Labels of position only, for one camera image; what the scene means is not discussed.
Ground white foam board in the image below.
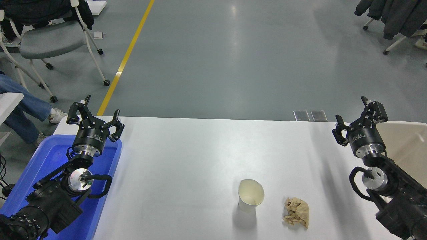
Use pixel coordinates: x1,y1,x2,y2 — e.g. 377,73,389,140
86,0,107,15

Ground black floor cables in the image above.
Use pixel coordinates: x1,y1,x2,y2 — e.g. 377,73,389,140
0,153,16,199

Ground white paper cup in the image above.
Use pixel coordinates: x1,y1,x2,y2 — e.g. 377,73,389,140
238,179,265,213

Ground large pale bin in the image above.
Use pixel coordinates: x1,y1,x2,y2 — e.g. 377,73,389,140
374,121,427,204

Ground dark grey coat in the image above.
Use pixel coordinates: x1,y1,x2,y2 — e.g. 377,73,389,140
354,0,427,40

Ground crumpled tan paper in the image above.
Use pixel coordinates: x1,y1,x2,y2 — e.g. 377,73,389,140
283,197,310,229

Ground white side table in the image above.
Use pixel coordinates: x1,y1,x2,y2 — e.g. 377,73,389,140
0,92,24,146

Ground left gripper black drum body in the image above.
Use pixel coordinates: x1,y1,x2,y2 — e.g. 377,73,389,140
72,122,111,153

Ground grey seat rolling chair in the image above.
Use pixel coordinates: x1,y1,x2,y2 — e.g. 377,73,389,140
18,0,111,103

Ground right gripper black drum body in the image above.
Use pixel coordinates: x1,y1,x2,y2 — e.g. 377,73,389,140
347,126,386,155

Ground black jacket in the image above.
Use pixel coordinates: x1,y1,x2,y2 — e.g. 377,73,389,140
0,0,94,41

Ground white frame rolling chair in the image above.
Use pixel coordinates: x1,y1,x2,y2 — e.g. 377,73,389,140
0,9,45,90

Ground blue plastic tray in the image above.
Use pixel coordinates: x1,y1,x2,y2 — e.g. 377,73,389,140
0,134,123,240

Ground white leg rolling chair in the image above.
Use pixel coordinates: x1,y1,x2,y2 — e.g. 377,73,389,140
363,18,427,56

